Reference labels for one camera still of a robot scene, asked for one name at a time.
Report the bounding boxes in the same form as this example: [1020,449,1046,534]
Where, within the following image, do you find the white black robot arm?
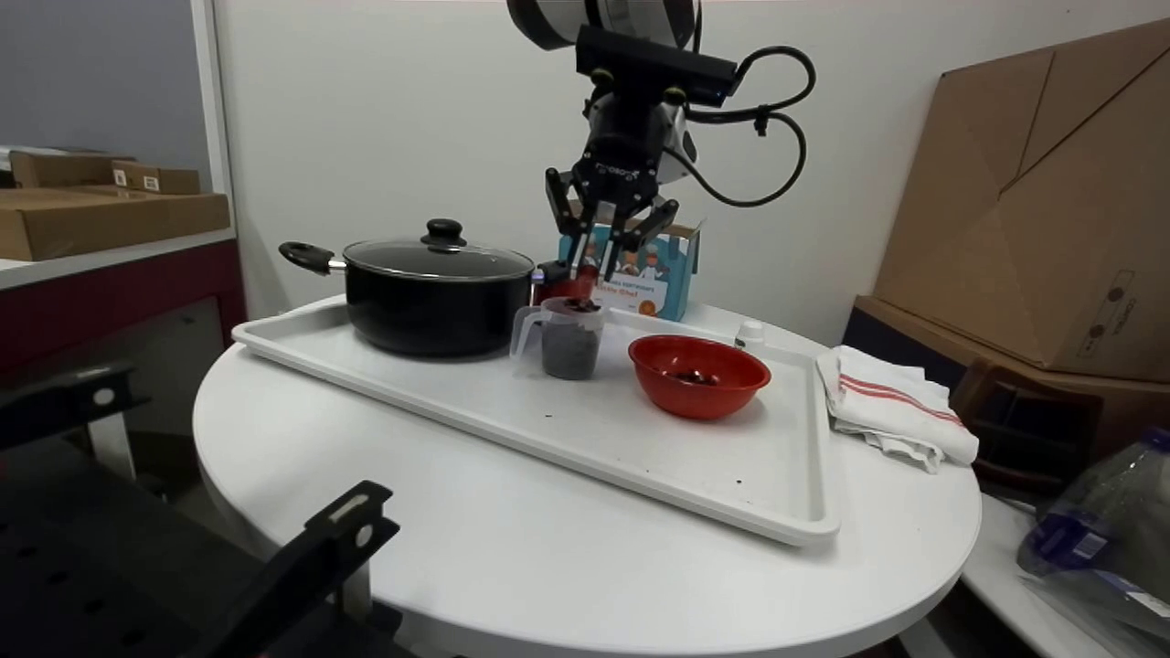
[504,0,738,253]

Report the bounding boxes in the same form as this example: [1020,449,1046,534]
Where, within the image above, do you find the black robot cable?
[662,45,818,211]

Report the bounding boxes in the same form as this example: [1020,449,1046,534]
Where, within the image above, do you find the large brown cardboard box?
[875,18,1170,381]

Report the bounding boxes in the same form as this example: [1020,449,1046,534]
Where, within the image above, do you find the glass pot lid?
[345,220,535,283]

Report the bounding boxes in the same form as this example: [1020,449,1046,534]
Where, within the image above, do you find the white plastic tray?
[235,295,840,543]

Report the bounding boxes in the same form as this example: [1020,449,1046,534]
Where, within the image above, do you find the clear plastic bag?
[1017,423,1170,643]

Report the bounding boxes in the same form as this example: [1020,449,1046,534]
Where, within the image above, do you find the black cooking pot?
[279,240,566,357]

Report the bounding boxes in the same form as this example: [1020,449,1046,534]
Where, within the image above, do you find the round white table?
[193,347,980,658]

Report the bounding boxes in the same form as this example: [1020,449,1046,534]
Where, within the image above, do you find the red plastic bowl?
[628,336,773,419]

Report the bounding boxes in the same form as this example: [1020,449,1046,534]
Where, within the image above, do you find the wooden shelf boards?
[0,151,231,261]

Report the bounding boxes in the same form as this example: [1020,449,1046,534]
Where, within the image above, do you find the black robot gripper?
[545,88,695,253]

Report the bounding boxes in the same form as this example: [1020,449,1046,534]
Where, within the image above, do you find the white red striped towel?
[817,347,980,471]

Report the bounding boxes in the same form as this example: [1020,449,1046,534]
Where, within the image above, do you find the orange plastic spoon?
[560,201,619,307]

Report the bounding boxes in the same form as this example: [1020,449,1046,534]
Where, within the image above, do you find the blue white cardboard box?
[591,224,703,323]

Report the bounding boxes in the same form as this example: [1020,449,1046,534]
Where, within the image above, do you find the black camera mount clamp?
[182,479,399,658]

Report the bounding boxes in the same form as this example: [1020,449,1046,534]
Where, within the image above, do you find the clear measuring jug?
[512,295,605,381]

